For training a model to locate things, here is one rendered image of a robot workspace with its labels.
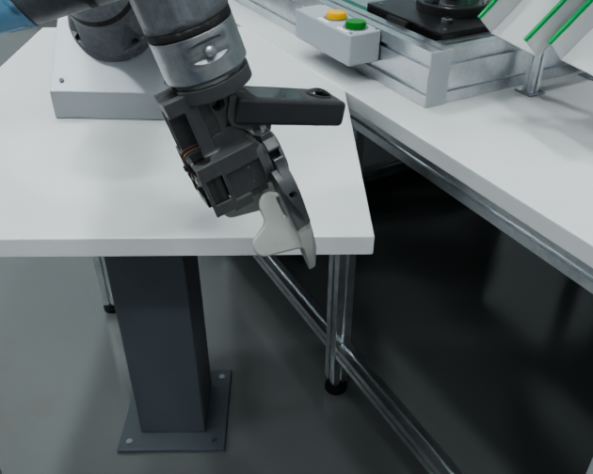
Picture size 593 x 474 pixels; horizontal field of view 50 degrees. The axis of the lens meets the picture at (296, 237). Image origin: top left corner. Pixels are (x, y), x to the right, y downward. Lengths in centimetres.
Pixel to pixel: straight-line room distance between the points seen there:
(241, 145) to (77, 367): 141
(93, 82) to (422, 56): 56
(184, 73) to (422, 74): 68
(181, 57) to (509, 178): 57
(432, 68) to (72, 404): 124
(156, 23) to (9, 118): 70
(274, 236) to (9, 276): 178
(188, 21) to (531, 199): 56
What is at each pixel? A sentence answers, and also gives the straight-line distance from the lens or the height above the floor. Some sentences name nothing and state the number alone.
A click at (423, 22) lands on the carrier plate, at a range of 126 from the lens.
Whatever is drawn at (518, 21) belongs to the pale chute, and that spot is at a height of 102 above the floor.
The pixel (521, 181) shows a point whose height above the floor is 86.
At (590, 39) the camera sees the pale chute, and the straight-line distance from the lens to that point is 106.
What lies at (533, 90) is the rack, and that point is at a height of 87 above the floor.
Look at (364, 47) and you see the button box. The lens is 123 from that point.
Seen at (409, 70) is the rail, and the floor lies 91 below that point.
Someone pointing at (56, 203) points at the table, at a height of 86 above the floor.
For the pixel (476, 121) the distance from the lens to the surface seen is 113.
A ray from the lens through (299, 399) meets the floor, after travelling 173.
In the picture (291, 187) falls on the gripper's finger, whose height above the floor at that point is 102.
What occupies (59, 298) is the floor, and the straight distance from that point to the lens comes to 216.
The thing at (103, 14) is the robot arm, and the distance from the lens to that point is 105.
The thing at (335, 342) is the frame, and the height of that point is 20.
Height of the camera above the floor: 131
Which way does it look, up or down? 35 degrees down
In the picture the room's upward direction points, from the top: straight up
